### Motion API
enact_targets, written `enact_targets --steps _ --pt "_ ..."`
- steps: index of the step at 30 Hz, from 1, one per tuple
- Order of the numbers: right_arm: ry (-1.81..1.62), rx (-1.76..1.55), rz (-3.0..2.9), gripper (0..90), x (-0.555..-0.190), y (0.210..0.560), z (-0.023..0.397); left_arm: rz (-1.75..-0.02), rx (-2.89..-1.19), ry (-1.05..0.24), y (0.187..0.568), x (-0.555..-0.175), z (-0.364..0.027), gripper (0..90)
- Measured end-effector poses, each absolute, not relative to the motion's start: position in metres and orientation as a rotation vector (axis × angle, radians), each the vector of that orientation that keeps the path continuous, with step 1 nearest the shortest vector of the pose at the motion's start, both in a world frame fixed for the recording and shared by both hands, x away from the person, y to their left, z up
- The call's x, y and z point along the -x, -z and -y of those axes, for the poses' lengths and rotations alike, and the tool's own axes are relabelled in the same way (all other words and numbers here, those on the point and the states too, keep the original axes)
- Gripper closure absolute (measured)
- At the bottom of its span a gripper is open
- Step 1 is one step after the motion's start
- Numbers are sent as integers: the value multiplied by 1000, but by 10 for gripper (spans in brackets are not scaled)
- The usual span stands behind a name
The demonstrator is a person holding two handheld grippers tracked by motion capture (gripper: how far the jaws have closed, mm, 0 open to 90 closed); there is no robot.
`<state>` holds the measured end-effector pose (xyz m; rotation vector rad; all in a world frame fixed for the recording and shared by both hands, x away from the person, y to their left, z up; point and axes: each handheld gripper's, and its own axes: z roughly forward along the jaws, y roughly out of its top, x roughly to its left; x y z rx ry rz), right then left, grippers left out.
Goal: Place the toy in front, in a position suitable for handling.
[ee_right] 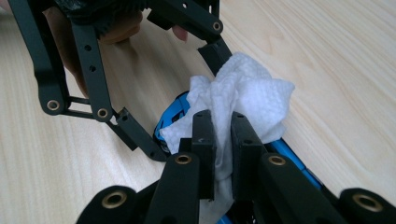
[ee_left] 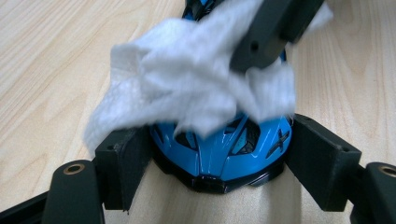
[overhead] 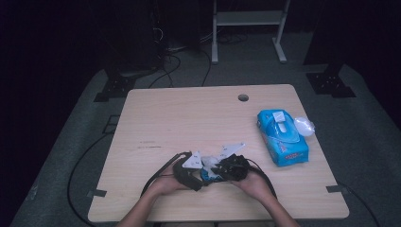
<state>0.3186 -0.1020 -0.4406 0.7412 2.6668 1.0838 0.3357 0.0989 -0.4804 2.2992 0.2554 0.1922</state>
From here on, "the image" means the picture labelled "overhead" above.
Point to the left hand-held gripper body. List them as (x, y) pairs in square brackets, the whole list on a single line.
[(187, 173)]

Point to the white metal table frame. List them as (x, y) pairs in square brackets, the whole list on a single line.
[(249, 18)]

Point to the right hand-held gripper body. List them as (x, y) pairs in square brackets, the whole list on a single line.
[(235, 168)]

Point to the blue wet wipes pack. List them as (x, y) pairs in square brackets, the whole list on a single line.
[(280, 142)]

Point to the white wet wipe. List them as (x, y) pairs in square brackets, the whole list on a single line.
[(209, 162)]

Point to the black tape rectangle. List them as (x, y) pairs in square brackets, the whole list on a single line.
[(111, 124)]

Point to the person's left hand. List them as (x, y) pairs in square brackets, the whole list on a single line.
[(167, 184)]

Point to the person's right hand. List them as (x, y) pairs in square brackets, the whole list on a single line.
[(257, 187)]

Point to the black tape strip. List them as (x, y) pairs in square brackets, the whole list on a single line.
[(97, 193), (336, 188)]

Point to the black stand base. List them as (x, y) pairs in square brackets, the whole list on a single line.
[(115, 88), (331, 83)]

